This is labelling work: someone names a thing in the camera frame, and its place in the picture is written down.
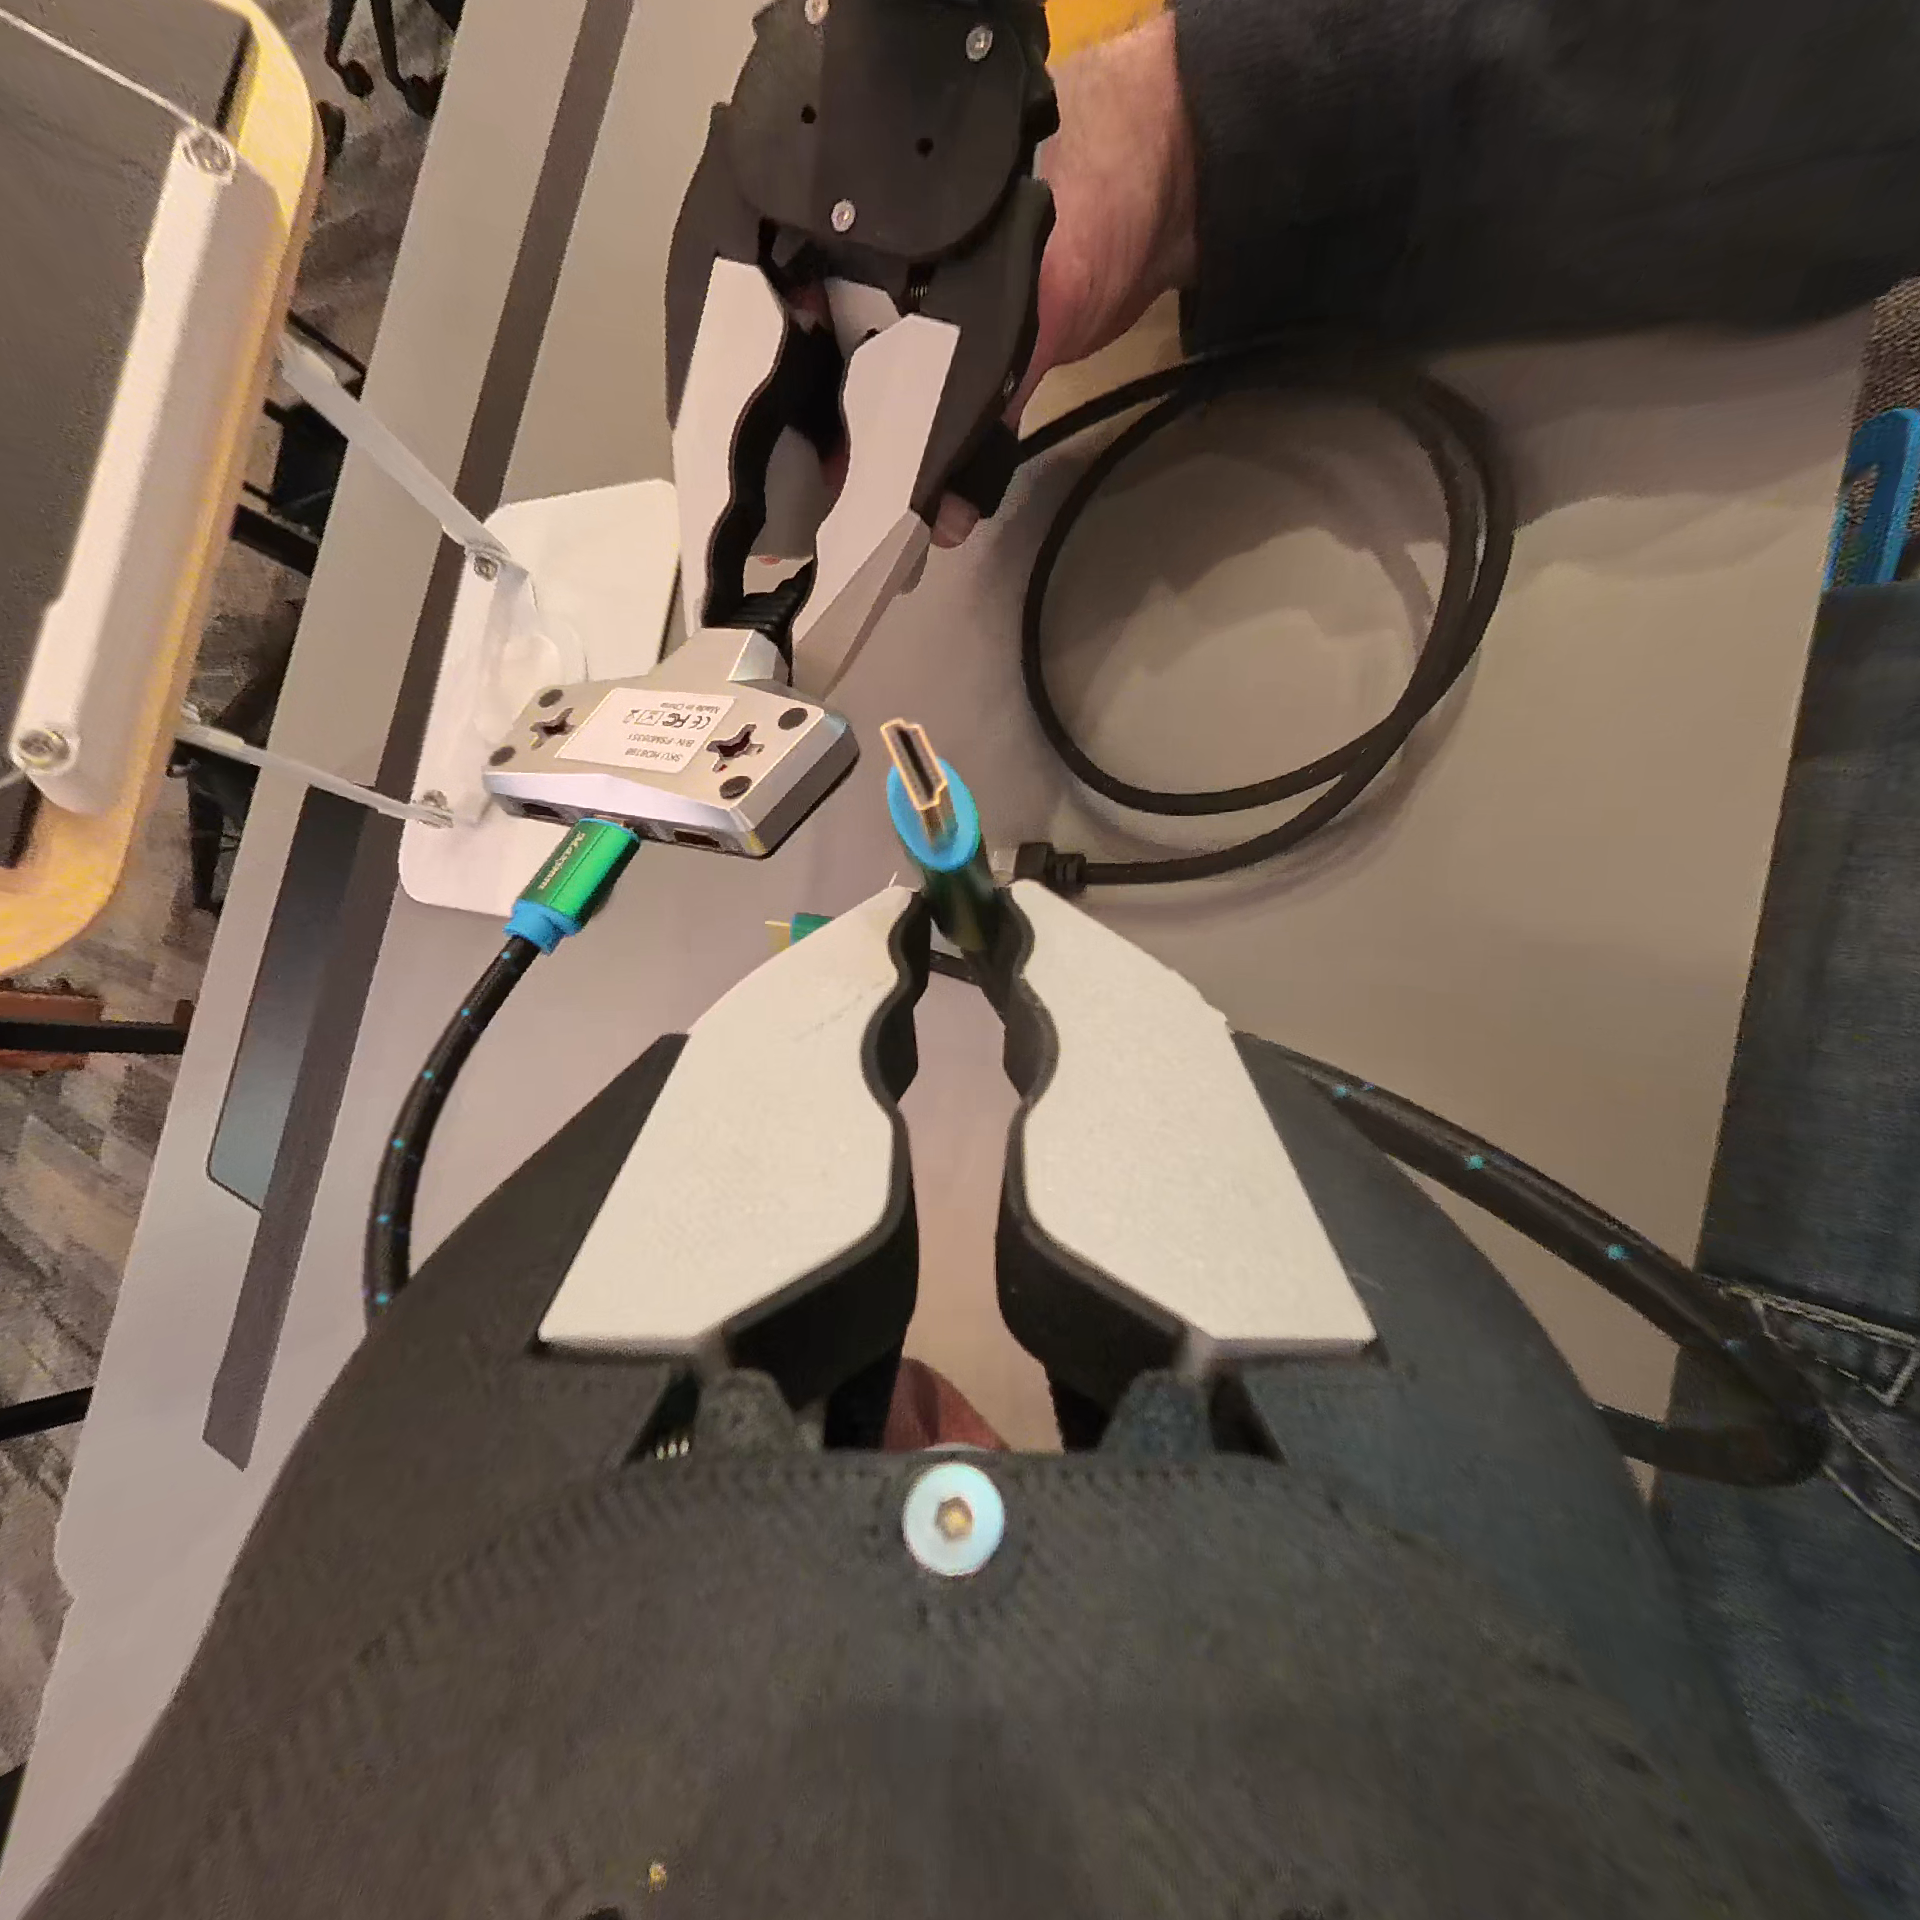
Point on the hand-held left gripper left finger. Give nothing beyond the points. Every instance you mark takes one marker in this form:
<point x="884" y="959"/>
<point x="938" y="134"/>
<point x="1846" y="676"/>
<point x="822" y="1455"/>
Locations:
<point x="748" y="1188"/>

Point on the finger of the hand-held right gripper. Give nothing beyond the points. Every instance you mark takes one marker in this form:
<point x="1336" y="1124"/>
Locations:
<point x="900" y="437"/>
<point x="715" y="405"/>

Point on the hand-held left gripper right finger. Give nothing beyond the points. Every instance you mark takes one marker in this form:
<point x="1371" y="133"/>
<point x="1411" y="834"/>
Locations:
<point x="1186" y="1188"/>

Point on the silver HDMI splitter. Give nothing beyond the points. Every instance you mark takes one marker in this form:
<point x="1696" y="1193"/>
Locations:
<point x="644" y="729"/>

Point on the person's right forearm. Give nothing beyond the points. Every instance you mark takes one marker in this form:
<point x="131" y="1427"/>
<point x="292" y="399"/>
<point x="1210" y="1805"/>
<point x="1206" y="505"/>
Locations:
<point x="1500" y="153"/>

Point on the person's right hand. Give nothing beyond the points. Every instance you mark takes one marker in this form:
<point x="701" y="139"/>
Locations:
<point x="1117" y="227"/>

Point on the person's left hand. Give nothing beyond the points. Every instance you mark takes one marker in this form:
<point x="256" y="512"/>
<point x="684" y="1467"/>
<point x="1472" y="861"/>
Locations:
<point x="943" y="1418"/>

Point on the white folding stand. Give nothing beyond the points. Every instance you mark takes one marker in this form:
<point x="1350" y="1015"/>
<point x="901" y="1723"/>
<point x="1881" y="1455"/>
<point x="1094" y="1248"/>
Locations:
<point x="599" y="557"/>

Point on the wooden-edged black board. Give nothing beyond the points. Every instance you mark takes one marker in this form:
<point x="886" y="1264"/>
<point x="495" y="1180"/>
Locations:
<point x="89" y="227"/>

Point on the person's jeans leg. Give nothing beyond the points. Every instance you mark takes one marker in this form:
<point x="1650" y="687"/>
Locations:
<point x="1846" y="899"/>

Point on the blue plastic piece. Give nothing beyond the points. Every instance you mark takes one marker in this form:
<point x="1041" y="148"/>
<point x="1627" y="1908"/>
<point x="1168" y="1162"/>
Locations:
<point x="1881" y="496"/>

